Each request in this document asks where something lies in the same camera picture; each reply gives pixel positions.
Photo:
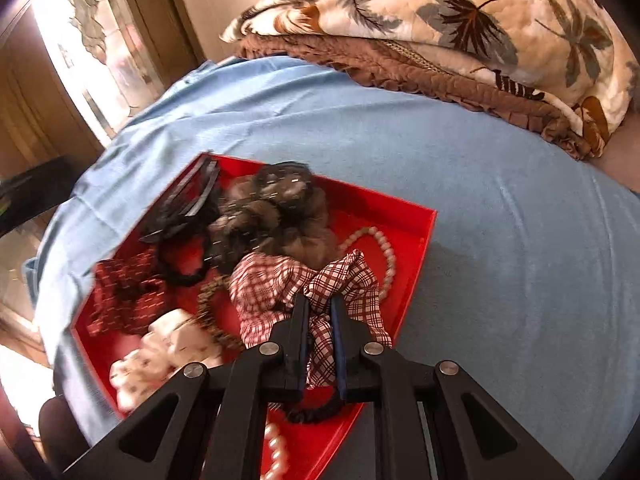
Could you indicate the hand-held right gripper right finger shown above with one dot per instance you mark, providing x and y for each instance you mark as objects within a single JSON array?
[{"x": 337, "y": 340}]

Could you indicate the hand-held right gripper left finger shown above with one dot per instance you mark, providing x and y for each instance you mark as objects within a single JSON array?
[{"x": 300, "y": 330}]

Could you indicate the red checked scrunchie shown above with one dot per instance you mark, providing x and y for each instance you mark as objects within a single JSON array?
[{"x": 265, "y": 285}]

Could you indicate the thin black satin scrunchie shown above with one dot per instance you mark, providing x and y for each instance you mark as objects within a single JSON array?
[{"x": 315, "y": 412}]

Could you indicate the white pearl bead strand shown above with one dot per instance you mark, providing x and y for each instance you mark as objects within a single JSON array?
[{"x": 387, "y": 260}]

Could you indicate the leopard print scrunchie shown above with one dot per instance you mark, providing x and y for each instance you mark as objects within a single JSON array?
[{"x": 207, "y": 310}]

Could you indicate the thick black scrunchie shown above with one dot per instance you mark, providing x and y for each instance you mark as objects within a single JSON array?
[{"x": 185, "y": 277}]

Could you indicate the red tray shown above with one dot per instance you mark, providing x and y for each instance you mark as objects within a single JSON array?
[{"x": 400, "y": 220}]

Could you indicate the brown fluffy scrunchie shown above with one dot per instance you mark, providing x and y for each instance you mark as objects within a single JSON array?
[{"x": 280, "y": 220}]

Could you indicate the white dotted scrunchie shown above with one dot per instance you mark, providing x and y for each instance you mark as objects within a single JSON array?
[{"x": 165, "y": 340}]

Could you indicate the black hair claw clip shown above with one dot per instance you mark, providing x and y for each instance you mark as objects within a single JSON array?
[{"x": 192, "y": 195}]

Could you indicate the dark red patterned scrunchie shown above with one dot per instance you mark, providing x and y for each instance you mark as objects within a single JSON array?
[{"x": 125, "y": 290}]

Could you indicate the light blue towel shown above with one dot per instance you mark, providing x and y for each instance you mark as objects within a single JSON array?
[{"x": 500, "y": 260}]

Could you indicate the black seat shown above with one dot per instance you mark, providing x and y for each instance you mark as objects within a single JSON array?
[{"x": 60, "y": 425}]

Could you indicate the dark furniture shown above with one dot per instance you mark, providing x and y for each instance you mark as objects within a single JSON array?
[{"x": 35, "y": 195}]

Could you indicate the pink brown bed sheet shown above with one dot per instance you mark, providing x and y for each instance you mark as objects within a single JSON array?
[{"x": 625, "y": 160}]

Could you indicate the leaf print blanket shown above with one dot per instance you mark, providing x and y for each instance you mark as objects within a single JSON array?
[{"x": 450, "y": 10}]

